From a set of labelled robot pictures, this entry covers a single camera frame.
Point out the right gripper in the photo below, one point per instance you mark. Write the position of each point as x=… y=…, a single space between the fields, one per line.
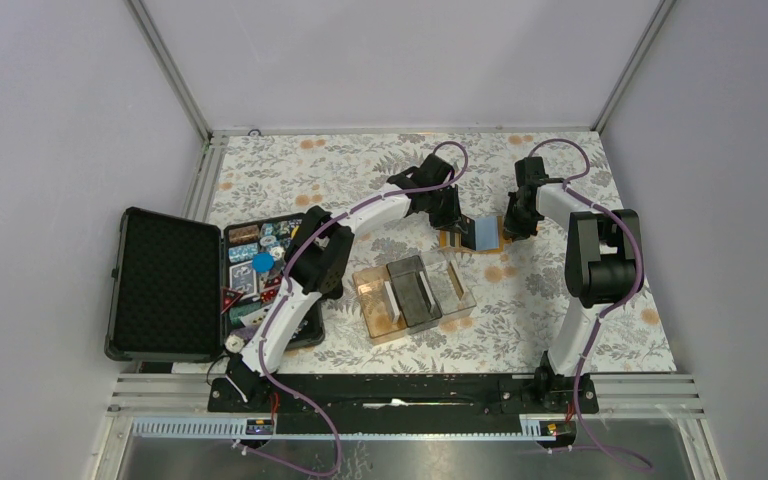
x=519 y=232

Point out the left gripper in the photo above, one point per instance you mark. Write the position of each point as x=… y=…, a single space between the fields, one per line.
x=451 y=220

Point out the tan leather card holder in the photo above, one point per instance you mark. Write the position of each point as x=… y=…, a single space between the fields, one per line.
x=490 y=238

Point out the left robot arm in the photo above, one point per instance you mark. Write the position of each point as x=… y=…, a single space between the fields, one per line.
x=317 y=259

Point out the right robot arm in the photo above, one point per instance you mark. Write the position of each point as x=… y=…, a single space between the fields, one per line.
x=603 y=265

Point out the clear transparent card box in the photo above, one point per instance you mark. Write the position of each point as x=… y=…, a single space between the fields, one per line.
x=447 y=284

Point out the black card stack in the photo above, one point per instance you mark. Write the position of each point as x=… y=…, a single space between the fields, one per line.
x=426 y=291

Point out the smoky black card box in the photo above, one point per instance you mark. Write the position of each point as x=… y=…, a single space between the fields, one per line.
x=403 y=276

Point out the white card stack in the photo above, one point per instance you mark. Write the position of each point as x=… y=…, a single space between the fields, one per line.
x=391 y=303

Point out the amber transparent card box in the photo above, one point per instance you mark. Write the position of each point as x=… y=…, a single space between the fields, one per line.
x=369 y=286

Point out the floral table mat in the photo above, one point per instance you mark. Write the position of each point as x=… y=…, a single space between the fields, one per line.
x=521 y=297

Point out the blue round chip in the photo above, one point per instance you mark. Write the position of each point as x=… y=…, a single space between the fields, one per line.
x=262 y=262

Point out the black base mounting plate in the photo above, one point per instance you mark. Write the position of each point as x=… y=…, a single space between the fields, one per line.
x=448 y=404

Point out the black poker chip case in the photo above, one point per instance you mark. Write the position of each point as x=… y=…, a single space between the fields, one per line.
x=180 y=287

